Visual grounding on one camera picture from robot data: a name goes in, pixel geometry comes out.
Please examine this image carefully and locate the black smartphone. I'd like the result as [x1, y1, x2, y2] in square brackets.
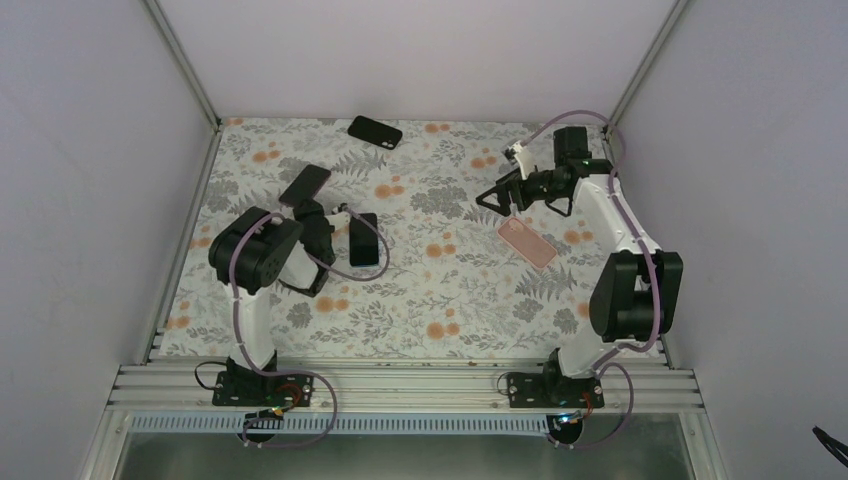
[349, 213, 380, 268]

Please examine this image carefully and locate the magenta smartphone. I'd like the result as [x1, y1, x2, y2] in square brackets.
[278, 164, 332, 208]

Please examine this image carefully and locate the pink phone case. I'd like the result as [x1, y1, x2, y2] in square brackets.
[496, 217, 558, 270]

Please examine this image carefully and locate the black phone-shaped object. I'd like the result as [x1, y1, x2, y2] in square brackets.
[347, 115, 403, 150]

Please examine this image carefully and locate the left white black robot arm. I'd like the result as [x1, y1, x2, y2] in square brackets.
[208, 199, 336, 405]

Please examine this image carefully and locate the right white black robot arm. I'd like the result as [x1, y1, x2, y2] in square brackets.
[475, 127, 683, 407]

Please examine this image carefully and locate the floral patterned table mat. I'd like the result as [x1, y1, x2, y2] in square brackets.
[159, 117, 607, 360]

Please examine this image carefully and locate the black object at edge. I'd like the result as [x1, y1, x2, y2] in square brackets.
[812, 426, 848, 467]

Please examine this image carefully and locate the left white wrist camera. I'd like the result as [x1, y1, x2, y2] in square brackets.
[325, 203, 351, 231]

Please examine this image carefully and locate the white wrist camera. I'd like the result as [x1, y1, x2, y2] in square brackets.
[325, 203, 351, 231]
[504, 141, 537, 180]

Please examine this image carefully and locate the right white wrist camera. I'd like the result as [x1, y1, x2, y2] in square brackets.
[504, 141, 537, 180]

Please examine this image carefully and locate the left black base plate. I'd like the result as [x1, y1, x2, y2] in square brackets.
[211, 371, 314, 408]

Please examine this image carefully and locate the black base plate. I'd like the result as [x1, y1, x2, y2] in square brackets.
[211, 371, 314, 408]
[506, 372, 605, 409]

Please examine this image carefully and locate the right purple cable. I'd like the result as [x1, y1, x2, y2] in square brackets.
[519, 109, 664, 451]

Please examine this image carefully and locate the slotted cable duct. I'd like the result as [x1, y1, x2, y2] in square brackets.
[129, 412, 549, 436]

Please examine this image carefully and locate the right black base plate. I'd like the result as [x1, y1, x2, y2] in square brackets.
[506, 372, 605, 409]

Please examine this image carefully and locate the aluminium rail frame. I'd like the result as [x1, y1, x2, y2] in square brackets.
[107, 358, 705, 414]

